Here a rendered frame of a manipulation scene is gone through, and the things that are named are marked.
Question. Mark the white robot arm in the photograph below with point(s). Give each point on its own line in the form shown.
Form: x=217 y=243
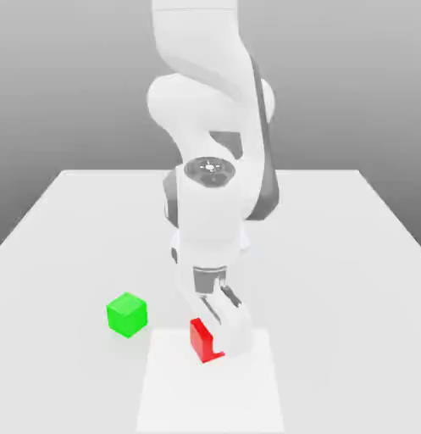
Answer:
x=210 y=217

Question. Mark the small red cube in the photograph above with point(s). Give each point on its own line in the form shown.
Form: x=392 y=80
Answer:
x=200 y=339

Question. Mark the small green cube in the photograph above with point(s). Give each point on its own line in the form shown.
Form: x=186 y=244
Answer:
x=126 y=315

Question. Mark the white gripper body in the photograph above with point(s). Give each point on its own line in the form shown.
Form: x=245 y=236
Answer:
x=234 y=328

